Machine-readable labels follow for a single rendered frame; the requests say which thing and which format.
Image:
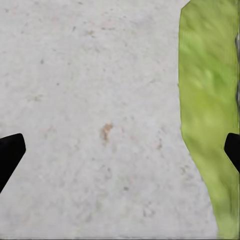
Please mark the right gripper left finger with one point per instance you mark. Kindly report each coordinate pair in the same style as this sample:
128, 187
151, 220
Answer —
12, 149

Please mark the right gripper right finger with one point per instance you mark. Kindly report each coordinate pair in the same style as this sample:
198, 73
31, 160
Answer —
232, 149

